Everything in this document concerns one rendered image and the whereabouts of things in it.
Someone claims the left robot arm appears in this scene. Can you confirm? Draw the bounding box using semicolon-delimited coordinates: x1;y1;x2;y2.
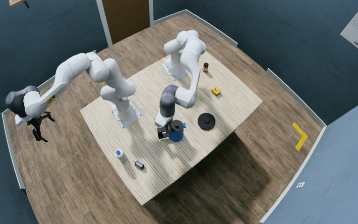
154;30;207;127

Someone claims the small orange jar with dark lid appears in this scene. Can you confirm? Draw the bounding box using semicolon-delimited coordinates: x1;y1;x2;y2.
202;63;209;72

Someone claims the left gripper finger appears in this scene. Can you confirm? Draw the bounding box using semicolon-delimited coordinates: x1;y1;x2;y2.
165;125;171;134

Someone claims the black round disc with center stud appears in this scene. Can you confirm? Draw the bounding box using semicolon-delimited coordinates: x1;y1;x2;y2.
197;113;216;130

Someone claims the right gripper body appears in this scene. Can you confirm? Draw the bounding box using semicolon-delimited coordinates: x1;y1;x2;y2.
29;116;42;127

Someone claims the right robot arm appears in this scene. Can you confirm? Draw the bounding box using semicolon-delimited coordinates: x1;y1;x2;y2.
5;52;136;126

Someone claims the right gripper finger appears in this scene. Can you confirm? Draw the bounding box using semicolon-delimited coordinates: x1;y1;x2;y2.
39;111;55;122
31;122;48;142

